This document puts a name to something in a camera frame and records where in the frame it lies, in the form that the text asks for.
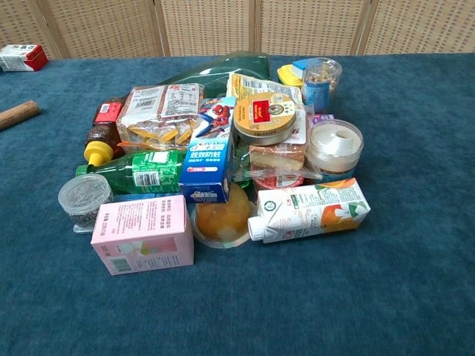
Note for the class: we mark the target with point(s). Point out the clear plastic cup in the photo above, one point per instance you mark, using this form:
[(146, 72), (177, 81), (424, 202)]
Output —
[(85, 196)]

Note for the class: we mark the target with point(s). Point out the purple small box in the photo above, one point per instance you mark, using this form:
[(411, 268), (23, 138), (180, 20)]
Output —
[(322, 118)]

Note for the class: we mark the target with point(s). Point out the red white carton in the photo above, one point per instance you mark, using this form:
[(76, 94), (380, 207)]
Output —
[(22, 57)]

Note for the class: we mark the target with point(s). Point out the yellow white snack pack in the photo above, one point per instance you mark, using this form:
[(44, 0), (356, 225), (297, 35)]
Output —
[(256, 86)]

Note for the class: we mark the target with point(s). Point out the brown sauce bottle yellow cap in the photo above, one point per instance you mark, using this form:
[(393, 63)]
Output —
[(102, 139)]

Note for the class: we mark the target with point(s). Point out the green plastic soda bottle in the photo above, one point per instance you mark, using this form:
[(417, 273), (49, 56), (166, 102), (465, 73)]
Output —
[(148, 174)]

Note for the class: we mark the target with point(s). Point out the woven folding screen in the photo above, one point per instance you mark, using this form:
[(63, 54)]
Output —
[(208, 26)]

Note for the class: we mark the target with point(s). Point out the blue spiderman toothpaste box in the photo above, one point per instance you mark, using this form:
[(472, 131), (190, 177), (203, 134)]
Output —
[(211, 159)]

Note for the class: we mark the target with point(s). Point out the yellow blue container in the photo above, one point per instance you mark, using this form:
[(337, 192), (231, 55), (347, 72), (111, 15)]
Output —
[(286, 76)]

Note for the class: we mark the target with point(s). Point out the blue table cloth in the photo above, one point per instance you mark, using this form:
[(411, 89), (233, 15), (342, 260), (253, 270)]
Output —
[(297, 296)]

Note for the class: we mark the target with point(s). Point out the white orange juice carton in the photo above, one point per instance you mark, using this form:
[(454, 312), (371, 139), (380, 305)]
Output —
[(308, 211)]

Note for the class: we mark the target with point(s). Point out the pink cardboard box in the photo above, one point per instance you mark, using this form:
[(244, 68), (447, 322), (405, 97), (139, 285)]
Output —
[(143, 233)]

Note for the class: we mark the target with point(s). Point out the large empty green bottle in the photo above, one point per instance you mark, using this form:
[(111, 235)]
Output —
[(230, 70)]

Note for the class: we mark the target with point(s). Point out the clear cup of nuts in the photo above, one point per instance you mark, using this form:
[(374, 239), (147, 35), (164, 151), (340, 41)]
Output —
[(321, 85)]

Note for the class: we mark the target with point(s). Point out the yellow fruit jelly cup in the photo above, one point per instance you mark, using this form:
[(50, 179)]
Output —
[(222, 219)]

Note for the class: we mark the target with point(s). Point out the clear jar white lid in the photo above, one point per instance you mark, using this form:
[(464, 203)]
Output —
[(334, 148)]

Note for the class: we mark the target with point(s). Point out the transparent biscuit pack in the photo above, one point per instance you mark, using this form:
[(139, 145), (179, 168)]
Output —
[(159, 111)]

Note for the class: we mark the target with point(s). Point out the wrapped sandwich cake pack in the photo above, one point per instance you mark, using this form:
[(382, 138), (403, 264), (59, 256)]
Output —
[(276, 157)]

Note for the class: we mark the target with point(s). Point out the wooden brown stick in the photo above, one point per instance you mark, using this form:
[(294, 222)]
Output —
[(16, 113)]

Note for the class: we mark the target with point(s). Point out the blue white small block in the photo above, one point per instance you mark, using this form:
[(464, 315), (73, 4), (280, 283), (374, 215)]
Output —
[(299, 68)]

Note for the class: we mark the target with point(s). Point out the red white foil-lid cup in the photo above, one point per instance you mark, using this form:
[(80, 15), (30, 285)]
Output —
[(276, 181)]

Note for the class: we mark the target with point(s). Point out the round gold tin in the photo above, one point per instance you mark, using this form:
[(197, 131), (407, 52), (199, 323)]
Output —
[(263, 118)]

